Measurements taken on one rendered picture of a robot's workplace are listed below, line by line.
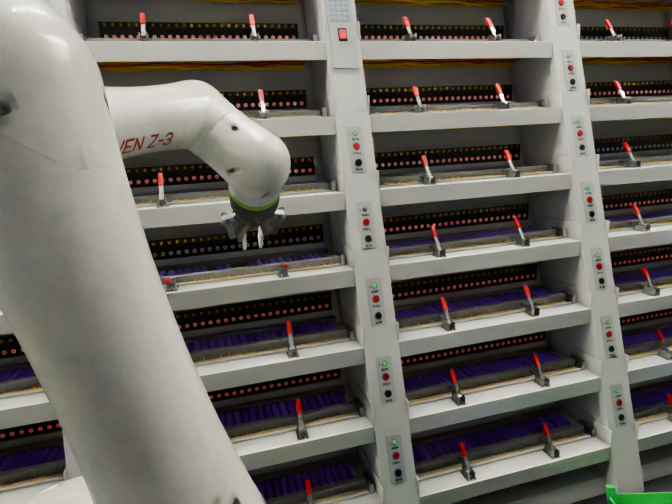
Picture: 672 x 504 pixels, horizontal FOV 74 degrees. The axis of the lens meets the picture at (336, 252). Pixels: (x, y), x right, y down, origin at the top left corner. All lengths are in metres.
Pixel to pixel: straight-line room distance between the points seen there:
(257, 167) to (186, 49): 0.61
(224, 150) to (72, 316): 0.45
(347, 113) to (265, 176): 0.56
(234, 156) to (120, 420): 0.46
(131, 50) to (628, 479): 1.77
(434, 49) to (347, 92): 0.29
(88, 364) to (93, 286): 0.05
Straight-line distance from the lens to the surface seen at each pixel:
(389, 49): 1.35
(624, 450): 1.66
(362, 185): 1.19
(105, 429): 0.35
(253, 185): 0.71
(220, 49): 1.25
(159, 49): 1.26
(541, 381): 1.45
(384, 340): 1.19
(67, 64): 0.33
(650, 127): 2.08
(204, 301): 1.12
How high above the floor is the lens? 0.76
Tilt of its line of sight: 2 degrees up
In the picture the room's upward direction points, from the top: 7 degrees counter-clockwise
